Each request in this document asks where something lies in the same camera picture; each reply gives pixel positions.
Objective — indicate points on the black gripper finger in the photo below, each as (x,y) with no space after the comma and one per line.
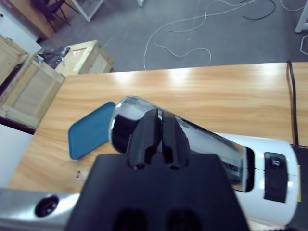
(174,142)
(143,142)

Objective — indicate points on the white capsule coffee machine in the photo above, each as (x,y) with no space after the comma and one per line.
(257,144)

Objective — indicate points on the blue plastic tray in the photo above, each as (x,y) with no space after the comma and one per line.
(89,132)

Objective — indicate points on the wooden crate with red label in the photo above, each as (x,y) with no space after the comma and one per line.
(81,57)

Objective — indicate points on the large plywood crate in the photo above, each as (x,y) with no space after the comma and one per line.
(31,89)

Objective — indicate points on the black plastic bag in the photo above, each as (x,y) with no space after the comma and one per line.
(51,56)

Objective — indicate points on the black-lidded clear water tank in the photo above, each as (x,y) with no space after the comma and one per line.
(303,180)

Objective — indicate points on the white metal table leg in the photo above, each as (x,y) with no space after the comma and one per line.
(302,19)
(140,3)

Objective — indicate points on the black office chair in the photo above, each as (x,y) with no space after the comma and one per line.
(51,9)

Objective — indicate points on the brown wooden cabinet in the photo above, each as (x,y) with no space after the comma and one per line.
(29,20)

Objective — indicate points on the white metal table frame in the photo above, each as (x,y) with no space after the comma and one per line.
(90,13)

